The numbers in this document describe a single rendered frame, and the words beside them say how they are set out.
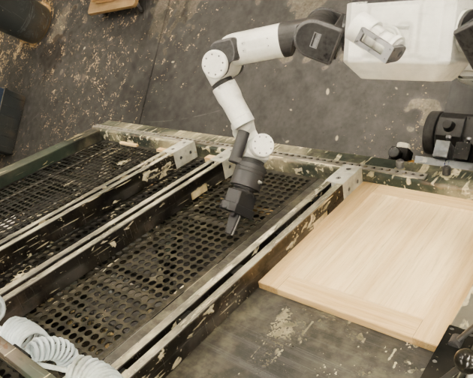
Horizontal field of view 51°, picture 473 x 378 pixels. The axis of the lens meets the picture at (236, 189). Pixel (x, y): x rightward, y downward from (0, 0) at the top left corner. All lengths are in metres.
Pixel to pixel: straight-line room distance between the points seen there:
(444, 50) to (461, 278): 0.50
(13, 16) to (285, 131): 3.07
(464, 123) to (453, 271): 1.18
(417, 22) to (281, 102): 1.87
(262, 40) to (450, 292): 0.76
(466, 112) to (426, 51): 1.21
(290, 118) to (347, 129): 0.37
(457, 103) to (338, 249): 1.26
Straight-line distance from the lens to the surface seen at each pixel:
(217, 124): 3.23
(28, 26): 5.23
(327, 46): 1.30
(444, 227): 1.39
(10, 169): 2.32
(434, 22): 1.19
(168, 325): 1.09
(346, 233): 1.36
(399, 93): 2.69
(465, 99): 2.40
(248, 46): 1.37
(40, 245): 1.67
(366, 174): 1.60
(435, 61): 1.18
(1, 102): 5.09
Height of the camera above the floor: 2.35
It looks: 52 degrees down
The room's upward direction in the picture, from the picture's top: 70 degrees counter-clockwise
